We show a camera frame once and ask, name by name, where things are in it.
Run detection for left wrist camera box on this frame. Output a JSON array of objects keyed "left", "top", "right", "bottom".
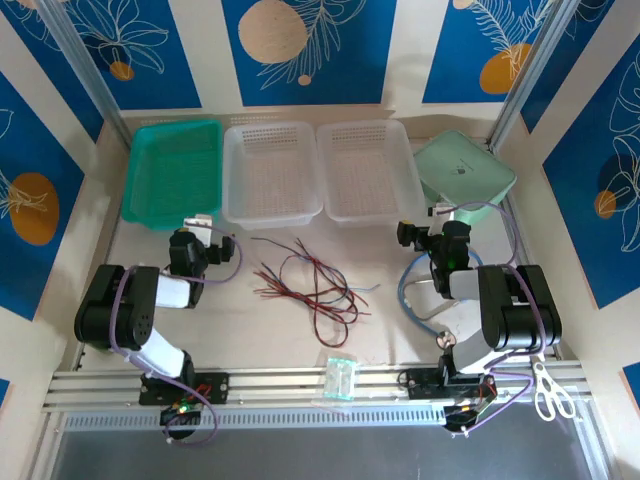
[{"left": 182, "top": 213, "right": 214, "bottom": 242}]

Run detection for blue stethoscope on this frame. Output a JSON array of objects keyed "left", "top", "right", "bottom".
[{"left": 397, "top": 249, "right": 484, "bottom": 351}]

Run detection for green plastic basket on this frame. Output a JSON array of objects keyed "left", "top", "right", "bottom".
[{"left": 121, "top": 119, "right": 225, "bottom": 232}]

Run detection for clear plastic bag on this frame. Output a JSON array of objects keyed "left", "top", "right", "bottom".
[{"left": 310, "top": 347, "right": 361, "bottom": 414}]

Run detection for white plastic basket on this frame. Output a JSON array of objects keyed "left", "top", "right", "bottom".
[
  {"left": 315, "top": 118, "right": 426, "bottom": 229},
  {"left": 221, "top": 120, "right": 324, "bottom": 231}
]

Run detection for black controller board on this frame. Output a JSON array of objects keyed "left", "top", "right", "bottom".
[
  {"left": 443, "top": 399, "right": 494, "bottom": 437},
  {"left": 159, "top": 399, "right": 204, "bottom": 442}
]

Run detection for red black twisted cable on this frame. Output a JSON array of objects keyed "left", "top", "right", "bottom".
[
  {"left": 278, "top": 239, "right": 354, "bottom": 349},
  {"left": 252, "top": 269, "right": 374, "bottom": 349}
]

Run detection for grey slotted cable duct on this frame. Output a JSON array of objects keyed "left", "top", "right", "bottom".
[{"left": 62, "top": 407, "right": 596, "bottom": 434}]

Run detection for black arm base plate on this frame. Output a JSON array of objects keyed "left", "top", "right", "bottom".
[
  {"left": 399, "top": 367, "right": 499, "bottom": 401},
  {"left": 138, "top": 370, "right": 231, "bottom": 406}
]

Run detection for aluminium rail frame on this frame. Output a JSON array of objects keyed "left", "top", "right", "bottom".
[{"left": 42, "top": 362, "right": 586, "bottom": 414}]

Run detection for mint green zip case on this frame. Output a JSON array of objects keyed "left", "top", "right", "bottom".
[{"left": 412, "top": 129, "right": 518, "bottom": 229}]

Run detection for white scissors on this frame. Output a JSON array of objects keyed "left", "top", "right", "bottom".
[{"left": 532, "top": 360, "right": 576, "bottom": 421}]

